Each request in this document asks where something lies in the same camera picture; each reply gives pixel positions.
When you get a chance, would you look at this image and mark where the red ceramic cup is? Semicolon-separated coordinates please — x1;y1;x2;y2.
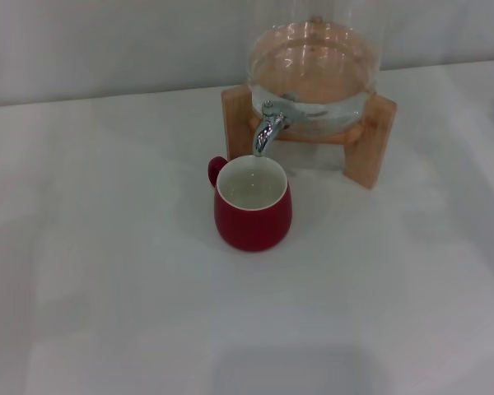
207;155;293;253

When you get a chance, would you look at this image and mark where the chrome faucet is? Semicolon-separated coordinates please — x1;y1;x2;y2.
253;100;290;159

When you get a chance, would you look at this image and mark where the wooden dispenser stand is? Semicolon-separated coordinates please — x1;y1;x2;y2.
221;85;398;191

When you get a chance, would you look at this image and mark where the glass water dispenser jar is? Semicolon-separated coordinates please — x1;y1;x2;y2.
245;0;383;137

